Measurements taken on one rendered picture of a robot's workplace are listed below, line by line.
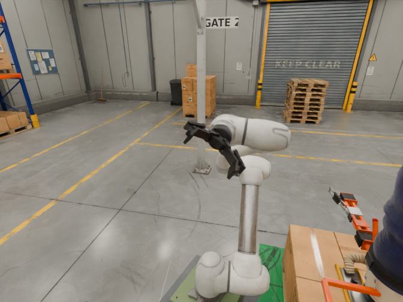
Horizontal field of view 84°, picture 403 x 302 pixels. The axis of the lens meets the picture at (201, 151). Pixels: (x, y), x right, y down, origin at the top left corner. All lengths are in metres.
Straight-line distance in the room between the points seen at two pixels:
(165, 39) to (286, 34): 4.98
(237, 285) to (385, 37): 10.63
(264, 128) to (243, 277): 0.83
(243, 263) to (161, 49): 10.32
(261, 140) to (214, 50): 9.67
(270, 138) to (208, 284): 0.87
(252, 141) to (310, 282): 1.50
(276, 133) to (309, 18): 9.67
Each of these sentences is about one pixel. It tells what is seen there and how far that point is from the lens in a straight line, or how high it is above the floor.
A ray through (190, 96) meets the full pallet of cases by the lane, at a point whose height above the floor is 0.76.
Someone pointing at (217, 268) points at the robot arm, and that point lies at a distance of 1.32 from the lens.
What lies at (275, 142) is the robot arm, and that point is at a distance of 0.81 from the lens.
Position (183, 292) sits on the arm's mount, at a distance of 1.55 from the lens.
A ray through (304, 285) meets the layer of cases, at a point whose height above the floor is 0.54.
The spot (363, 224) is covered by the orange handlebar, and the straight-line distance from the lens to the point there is 1.51.
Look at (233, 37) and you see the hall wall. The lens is 10.32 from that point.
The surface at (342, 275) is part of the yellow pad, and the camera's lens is 1.37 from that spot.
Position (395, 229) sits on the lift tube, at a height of 1.57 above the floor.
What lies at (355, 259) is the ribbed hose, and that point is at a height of 1.22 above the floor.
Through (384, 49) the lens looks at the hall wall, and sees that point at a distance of 11.26.
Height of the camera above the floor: 2.12
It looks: 24 degrees down
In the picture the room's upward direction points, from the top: straight up
